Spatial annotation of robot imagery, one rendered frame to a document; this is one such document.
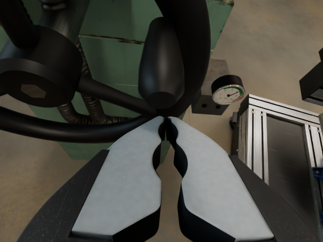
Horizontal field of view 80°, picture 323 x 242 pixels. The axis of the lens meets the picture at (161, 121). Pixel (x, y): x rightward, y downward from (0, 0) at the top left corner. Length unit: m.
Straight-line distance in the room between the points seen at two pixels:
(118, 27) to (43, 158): 0.83
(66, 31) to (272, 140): 0.94
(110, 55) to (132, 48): 0.05
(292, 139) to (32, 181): 1.20
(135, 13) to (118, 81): 0.17
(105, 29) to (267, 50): 1.61
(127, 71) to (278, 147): 0.79
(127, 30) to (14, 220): 0.89
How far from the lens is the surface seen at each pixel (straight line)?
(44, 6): 0.24
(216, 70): 0.51
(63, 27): 0.22
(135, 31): 0.37
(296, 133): 1.13
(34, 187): 1.06
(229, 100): 0.43
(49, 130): 0.30
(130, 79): 0.46
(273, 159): 0.98
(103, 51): 0.41
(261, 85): 1.54
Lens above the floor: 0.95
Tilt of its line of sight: 59 degrees down
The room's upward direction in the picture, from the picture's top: 15 degrees clockwise
